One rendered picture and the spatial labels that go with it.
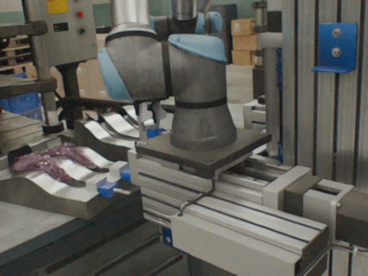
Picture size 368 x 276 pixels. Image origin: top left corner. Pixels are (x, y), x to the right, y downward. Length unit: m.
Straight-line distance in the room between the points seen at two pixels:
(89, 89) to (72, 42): 3.43
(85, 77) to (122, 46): 4.74
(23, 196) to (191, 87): 0.66
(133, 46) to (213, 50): 0.16
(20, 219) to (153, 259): 0.51
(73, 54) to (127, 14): 1.32
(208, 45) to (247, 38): 7.32
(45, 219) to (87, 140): 0.47
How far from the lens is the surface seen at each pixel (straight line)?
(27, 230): 1.22
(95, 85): 5.54
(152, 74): 0.88
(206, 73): 0.88
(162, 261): 1.61
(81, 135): 1.65
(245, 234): 0.78
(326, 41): 0.90
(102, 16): 10.20
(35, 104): 5.35
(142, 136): 1.43
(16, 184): 1.34
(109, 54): 0.90
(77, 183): 1.31
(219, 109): 0.92
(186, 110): 0.91
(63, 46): 2.21
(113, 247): 1.43
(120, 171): 1.29
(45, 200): 1.28
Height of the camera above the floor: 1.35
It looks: 18 degrees down
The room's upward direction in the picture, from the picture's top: 5 degrees counter-clockwise
